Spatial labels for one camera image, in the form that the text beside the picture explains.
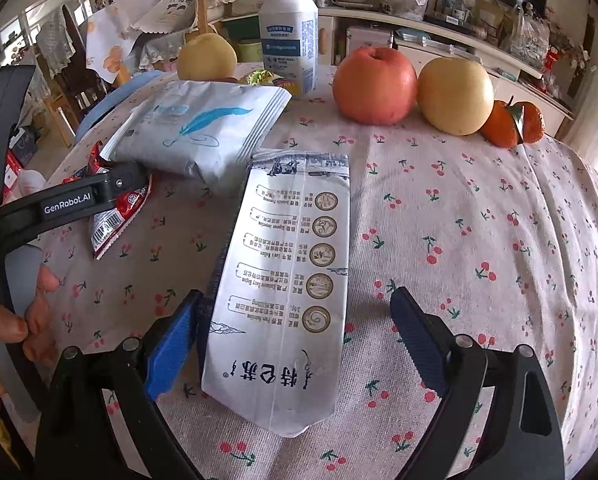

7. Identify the dark wooden chair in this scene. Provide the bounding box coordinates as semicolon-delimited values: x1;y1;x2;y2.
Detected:
59;5;100;121

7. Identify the white orange print tablecloth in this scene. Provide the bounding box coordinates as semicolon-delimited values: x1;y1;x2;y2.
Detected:
86;10;147;83

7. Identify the light green bin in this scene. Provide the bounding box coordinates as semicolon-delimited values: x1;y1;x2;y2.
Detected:
234;40;265;63

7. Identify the orange tangerine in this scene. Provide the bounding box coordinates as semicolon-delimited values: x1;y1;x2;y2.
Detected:
516;101;546;144

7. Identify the small yellow pear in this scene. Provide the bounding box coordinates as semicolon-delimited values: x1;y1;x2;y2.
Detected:
177;32;238;82

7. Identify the large yellow pear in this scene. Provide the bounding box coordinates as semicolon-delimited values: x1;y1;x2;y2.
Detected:
417;56;495;137

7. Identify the white and blue milk carton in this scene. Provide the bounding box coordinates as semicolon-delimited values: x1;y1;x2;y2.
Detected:
197;148;352;438

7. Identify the cherry print tablecloth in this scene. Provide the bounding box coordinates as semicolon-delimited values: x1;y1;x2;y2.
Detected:
34;60;598;480

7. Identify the white tissue packet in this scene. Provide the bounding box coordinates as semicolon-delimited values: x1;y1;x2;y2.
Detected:
100;80;292;198

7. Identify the tangerine with green leaf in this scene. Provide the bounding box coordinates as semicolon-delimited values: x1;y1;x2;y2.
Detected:
480;99;525;149

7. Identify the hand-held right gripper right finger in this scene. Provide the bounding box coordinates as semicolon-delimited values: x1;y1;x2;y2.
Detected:
390;286;565;480

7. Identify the white television cabinet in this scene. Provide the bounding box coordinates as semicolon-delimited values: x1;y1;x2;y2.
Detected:
206;5;575;138

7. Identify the person's left hand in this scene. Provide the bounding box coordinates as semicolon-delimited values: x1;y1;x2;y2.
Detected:
0;264;60;423

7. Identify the red apple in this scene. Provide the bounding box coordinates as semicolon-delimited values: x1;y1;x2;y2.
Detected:
332;46;419;126

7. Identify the white plastic bottle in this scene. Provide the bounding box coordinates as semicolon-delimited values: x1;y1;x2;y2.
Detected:
258;0;320;95

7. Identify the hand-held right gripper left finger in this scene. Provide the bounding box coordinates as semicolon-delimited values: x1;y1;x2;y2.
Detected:
35;289;205;480

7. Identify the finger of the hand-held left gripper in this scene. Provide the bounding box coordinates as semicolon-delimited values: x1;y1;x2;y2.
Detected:
0;65;37;218
0;160;150;262

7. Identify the red snack packet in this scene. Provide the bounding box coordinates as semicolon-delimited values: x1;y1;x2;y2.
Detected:
61;141;154;261

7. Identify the yellow candy wrapper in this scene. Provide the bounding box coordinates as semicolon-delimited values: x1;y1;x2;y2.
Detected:
239;69;300;96

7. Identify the pink storage box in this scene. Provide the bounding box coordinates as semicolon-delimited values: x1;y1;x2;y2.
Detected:
346;27;395;56

